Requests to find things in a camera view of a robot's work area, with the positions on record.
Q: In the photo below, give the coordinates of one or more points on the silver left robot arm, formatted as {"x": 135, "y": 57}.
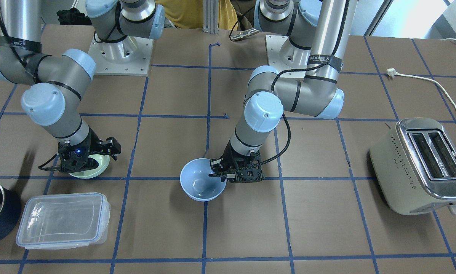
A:
{"x": 319, "y": 28}

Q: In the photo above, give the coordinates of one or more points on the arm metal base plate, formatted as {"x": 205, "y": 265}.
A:
{"x": 130, "y": 57}
{"x": 282, "y": 55}

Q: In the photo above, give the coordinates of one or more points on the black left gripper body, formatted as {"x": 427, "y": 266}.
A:
{"x": 226, "y": 156}

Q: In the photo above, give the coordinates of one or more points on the green bowl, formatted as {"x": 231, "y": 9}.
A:
{"x": 99, "y": 165}

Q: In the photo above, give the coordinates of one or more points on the blue bowl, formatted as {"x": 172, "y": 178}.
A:
{"x": 196, "y": 182}

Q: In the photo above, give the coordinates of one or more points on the aluminium profile post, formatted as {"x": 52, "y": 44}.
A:
{"x": 211, "y": 17}

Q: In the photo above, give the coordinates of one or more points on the yellow cloth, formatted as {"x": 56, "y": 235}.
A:
{"x": 188, "y": 14}

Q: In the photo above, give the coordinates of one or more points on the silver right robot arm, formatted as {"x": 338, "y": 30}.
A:
{"x": 58, "y": 84}

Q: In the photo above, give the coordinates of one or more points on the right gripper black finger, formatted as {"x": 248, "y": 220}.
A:
{"x": 114, "y": 148}

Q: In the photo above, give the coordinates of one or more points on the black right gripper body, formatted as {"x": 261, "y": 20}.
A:
{"x": 94, "y": 142}

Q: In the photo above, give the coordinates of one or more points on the silver cable connector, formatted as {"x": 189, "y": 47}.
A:
{"x": 242, "y": 35}

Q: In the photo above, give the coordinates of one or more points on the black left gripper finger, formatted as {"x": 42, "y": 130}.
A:
{"x": 225, "y": 174}

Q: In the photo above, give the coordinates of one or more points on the clear plastic container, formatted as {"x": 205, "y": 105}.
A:
{"x": 64, "y": 221}

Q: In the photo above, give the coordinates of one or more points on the silver toaster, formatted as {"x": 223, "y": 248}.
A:
{"x": 415, "y": 164}

